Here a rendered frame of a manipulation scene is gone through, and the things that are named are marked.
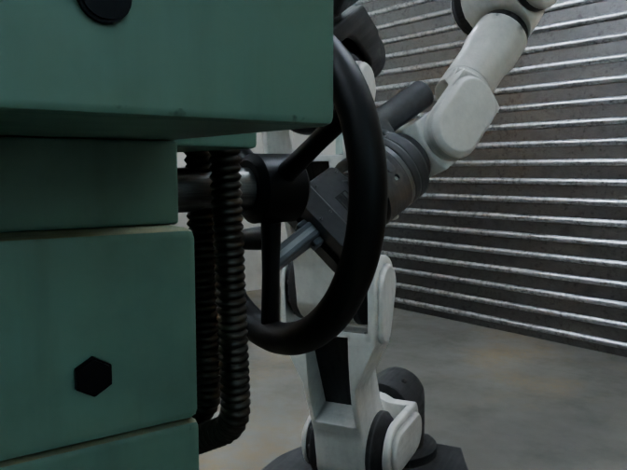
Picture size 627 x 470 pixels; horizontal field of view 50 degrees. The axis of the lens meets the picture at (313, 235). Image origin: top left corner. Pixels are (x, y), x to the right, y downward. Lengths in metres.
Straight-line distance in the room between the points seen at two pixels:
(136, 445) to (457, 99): 0.58
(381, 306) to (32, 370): 0.92
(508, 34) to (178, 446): 0.71
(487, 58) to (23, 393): 0.71
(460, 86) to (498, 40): 0.12
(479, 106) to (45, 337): 0.62
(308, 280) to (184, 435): 0.86
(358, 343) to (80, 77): 1.04
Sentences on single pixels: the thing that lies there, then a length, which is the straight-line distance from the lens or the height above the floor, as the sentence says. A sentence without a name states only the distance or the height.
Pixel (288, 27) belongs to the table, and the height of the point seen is 0.87.
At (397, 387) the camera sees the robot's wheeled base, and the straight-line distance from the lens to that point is 1.53.
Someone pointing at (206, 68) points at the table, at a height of 0.85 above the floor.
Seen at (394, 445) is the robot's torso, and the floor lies 0.30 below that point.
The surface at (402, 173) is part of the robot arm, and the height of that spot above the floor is 0.82.
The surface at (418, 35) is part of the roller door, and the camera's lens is 3.94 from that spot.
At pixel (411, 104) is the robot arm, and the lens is 0.81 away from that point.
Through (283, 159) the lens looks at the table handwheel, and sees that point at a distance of 0.57.
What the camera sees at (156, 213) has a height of 0.81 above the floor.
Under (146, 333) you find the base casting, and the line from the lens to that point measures 0.31.
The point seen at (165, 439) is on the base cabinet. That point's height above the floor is 0.70.
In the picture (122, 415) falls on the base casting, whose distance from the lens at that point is 0.31.
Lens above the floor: 0.83
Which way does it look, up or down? 6 degrees down
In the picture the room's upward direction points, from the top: straight up
